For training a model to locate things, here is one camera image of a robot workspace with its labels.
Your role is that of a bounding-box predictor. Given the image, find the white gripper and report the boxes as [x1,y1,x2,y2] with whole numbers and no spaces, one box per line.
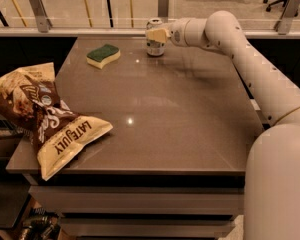
[145,18,209,48]

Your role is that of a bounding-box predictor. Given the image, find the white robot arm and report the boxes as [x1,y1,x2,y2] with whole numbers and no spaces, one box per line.
[146,11,300,240]

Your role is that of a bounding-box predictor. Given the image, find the cans under table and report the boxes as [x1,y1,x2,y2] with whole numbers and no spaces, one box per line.
[18,208,60,240]

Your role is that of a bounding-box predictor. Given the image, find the green and yellow sponge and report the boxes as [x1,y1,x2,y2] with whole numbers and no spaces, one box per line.
[86,44,121,69]

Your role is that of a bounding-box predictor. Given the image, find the Late July chip bag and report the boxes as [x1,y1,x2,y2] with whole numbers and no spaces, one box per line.
[0,63,112,181]

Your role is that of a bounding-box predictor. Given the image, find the metal railing post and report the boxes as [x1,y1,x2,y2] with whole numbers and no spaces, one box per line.
[275,0,300,35]
[29,0,52,33]
[158,0,169,19]

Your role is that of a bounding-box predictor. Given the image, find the metal railing post left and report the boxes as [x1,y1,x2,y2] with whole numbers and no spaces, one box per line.
[29,0,52,33]

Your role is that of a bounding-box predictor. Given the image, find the metal railing post right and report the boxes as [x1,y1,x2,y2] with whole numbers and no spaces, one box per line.
[275,0,300,35]

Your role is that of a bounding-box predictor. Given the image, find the grey table drawer unit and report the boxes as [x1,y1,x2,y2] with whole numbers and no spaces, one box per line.
[26,175,245,240]

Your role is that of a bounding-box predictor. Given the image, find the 7up soda can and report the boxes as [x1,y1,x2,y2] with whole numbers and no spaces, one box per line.
[146,18,164,57]

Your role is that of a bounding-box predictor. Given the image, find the metal railing post middle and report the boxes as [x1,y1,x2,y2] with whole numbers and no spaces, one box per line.
[158,0,169,19]

